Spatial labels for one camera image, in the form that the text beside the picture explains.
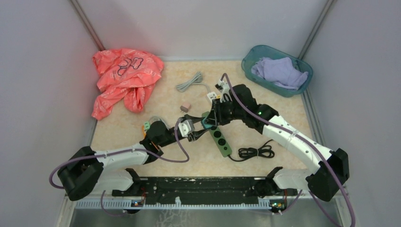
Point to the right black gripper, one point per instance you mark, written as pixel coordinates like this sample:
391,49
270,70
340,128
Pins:
212,118

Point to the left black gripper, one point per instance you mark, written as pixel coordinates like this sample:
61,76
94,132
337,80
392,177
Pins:
196,135

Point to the green power strip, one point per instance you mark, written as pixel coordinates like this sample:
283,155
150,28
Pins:
219,139

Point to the white power strip with USB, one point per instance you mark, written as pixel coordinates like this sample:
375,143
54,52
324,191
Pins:
212,96

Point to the green plug adapter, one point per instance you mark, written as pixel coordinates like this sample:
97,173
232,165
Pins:
146,126

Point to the teal plug adapter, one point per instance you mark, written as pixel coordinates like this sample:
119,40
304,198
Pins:
205,125

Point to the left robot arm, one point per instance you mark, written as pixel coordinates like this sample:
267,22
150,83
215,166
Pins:
90,172

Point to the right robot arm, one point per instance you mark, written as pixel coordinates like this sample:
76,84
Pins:
326,170

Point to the pink patterned cloth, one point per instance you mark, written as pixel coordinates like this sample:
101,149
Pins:
126,75

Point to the teal plastic basket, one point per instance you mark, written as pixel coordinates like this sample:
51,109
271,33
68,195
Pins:
260,51

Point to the lavender cloth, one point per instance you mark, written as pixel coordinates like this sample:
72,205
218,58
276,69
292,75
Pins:
280,72

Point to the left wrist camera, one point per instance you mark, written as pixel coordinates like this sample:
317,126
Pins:
186,128

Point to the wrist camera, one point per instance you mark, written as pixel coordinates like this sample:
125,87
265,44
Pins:
224,90
186,128

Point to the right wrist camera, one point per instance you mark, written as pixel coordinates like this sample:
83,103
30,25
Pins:
224,90

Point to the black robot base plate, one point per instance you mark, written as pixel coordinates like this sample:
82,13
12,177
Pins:
204,190

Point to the aluminium front rail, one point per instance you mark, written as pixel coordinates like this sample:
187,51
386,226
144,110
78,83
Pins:
134,203

